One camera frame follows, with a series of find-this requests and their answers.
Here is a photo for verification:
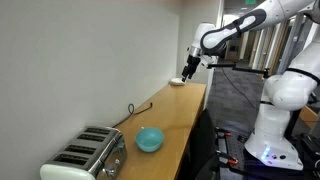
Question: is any small white dish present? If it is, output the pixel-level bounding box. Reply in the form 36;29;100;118
170;78;185;86

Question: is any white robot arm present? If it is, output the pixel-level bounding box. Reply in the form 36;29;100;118
182;0;320;171

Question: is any silver four-slot toaster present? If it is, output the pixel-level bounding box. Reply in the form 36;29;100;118
40;126;127;180

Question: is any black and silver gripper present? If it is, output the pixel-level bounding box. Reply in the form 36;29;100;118
181;46;202;81

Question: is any teal bowl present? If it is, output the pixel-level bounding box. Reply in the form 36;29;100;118
135;127;164;152

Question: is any black clamp with orange tips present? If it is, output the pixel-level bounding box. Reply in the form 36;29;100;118
215;127;239;167

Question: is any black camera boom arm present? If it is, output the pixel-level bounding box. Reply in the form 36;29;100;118
206;63;269;78

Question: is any black toaster power cord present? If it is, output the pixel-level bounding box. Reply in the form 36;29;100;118
112;102;154;129

